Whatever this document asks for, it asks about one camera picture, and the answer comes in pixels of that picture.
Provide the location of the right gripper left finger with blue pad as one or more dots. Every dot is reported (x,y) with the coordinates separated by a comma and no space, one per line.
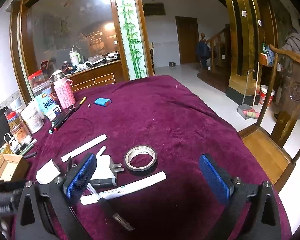
(33,218)

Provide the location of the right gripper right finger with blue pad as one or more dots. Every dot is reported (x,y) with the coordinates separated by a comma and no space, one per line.
(262,220)

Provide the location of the white marker pen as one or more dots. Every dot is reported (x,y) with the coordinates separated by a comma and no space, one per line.
(134,186)

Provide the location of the white cube charger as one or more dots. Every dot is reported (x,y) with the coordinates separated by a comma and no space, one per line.
(47,172)

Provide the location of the white plug charger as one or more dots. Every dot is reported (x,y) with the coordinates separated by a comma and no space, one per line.
(110,171)

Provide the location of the black marker pen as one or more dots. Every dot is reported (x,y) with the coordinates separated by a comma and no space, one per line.
(113,214)

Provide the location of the white stick pen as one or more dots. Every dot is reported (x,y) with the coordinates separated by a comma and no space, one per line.
(84,147)

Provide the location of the black tape roll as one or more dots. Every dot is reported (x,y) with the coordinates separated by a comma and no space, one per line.
(141,160)

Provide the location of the bundle of black markers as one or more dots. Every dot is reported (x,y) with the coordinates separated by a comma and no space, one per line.
(59,118)

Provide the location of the cardboard tray box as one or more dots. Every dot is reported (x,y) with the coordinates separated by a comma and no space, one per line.
(13,167)

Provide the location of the blue white small box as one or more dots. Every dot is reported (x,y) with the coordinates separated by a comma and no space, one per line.
(53,112)

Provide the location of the dustpan with broom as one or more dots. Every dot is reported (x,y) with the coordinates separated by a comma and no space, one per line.
(244,110)

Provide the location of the red cap brown bottle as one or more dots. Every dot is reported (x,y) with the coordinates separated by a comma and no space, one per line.
(18,128)

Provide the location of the yellow packing tape roll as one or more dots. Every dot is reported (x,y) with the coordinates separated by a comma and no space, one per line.
(5,149)

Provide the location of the white supplement jar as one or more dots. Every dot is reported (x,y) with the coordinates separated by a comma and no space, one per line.
(32,119)

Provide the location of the yellow tip black pen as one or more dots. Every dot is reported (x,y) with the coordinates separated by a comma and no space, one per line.
(80,103)

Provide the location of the blue battery pack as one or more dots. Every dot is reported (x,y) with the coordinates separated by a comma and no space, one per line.
(102,102)

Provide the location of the maroon velvet tablecloth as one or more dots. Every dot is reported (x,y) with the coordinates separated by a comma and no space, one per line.
(161,113)

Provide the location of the blue label plastic jar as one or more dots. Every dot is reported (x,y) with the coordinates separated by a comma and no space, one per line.
(44,96)

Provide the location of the pink knitted thermos bottle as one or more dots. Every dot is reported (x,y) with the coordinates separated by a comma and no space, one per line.
(62,86)

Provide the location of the wooden chair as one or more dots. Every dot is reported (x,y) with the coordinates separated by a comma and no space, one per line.
(268,148)

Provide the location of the red lid clear jar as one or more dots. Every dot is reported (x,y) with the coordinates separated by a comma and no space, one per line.
(36,79)

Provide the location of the white tumbler with straw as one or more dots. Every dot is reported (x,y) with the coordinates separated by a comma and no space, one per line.
(74,55)

